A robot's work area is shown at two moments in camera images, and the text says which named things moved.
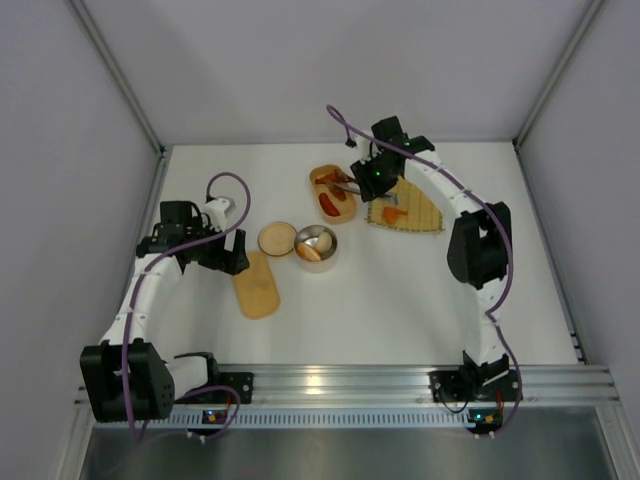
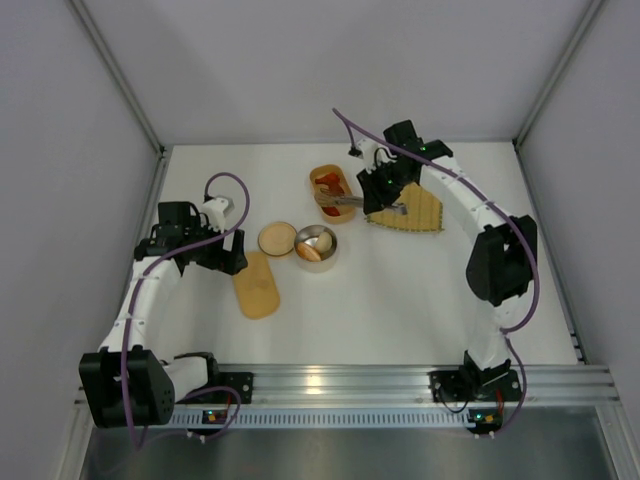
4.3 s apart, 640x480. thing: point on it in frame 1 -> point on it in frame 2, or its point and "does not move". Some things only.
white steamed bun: [324, 242] does not move
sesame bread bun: [308, 252] does not move
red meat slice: [338, 193] does not move
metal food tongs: [345, 182] -> [329, 198]
